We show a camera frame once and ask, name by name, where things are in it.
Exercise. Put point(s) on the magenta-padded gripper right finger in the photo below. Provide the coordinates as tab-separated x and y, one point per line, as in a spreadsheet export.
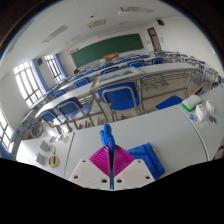
122	163

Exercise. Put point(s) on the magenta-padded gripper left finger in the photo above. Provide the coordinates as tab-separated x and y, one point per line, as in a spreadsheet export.
100	165

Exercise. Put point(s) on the blue towel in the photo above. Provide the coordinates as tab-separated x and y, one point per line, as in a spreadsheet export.
108	136

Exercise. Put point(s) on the small yellow card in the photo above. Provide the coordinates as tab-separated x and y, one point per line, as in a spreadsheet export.
67	139

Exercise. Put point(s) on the small orange card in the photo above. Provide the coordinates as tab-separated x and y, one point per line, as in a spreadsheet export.
60	138

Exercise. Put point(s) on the small light blue card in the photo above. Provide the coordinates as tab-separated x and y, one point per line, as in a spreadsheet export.
52	139

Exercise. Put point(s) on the blue chair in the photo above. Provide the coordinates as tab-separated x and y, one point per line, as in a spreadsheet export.
71	106
50	116
168	102
120	98

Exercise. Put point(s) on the framed picture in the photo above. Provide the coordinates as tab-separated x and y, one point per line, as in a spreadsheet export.
116	75

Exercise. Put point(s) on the white and green box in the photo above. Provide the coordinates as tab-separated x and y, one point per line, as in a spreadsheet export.
191	102

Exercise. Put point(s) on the small white printed box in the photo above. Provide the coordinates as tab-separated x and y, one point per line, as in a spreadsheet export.
210	106
201	112

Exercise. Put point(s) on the small dark blue card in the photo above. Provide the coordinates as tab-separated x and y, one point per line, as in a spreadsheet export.
213	119

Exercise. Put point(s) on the large white framed window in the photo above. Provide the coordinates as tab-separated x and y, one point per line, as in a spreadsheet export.
28	83
6	128

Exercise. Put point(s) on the rows of white desks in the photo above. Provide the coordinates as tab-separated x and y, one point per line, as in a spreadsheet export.
166	69

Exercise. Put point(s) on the blue curtain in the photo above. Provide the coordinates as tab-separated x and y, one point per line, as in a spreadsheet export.
40	76
60	66

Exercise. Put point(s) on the narrow white framed window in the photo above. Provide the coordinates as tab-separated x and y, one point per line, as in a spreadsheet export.
54	68

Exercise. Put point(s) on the orange lectern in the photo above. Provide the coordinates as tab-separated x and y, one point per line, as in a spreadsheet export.
111	56

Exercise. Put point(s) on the green chalkboard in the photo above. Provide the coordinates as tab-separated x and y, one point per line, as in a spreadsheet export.
106	50

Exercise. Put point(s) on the brown door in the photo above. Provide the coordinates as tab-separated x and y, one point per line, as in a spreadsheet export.
154	39

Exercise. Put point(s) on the ceiling lights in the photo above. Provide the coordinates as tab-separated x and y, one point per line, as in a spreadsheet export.
55	33

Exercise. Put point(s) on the ceiling air vent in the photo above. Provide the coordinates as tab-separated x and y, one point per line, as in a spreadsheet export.
97	23

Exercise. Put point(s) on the white ceiling projector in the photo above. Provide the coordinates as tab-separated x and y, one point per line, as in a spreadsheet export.
124	11

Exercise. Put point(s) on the black wall speaker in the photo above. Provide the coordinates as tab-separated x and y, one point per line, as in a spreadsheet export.
39	61
160	22

